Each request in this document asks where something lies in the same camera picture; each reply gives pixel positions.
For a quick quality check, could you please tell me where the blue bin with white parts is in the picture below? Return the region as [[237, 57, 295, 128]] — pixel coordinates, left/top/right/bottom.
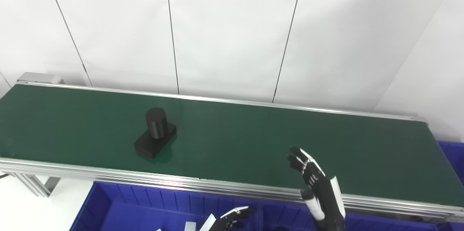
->
[[69, 181, 261, 231]]

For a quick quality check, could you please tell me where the grey conveyor support leg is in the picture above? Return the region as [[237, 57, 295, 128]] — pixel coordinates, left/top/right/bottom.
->
[[9, 173, 61, 198]]

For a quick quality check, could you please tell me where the green conveyor belt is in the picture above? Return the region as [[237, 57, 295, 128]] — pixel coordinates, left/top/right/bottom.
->
[[0, 82, 464, 223]]

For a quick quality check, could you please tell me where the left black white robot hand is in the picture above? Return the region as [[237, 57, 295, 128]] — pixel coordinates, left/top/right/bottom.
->
[[199, 206, 254, 231]]

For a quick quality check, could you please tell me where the black cylinder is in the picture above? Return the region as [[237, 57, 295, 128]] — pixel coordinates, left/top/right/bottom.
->
[[133, 107, 177, 159]]

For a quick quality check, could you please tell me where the empty blue bin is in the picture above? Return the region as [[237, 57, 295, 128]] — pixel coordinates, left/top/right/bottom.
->
[[437, 140, 464, 231]]

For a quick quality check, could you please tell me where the grey conveyor end housing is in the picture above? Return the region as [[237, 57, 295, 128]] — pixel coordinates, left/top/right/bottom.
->
[[16, 72, 65, 86]]

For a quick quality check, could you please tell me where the blue bin with black parts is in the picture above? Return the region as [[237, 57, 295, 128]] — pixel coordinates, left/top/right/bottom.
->
[[259, 200, 441, 231]]

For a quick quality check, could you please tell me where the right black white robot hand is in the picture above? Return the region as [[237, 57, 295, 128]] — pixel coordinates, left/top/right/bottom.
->
[[286, 147, 347, 231]]

